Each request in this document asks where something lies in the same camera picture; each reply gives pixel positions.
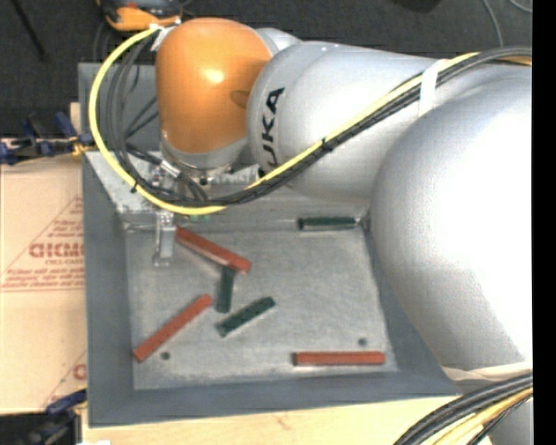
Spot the grey metal bin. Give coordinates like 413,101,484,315
77,61,465,426

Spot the red-brown flat block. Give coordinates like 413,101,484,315
292,350,387,367
175,226,253,276
132,293,213,363

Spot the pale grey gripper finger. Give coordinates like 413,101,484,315
152,213,165,269
163,213,177,268

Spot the brown cardboard board red print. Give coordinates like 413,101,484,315
0,102,90,417

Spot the dark green flat block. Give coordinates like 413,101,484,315
297,216,359,232
216,296,277,338
214,266,237,314

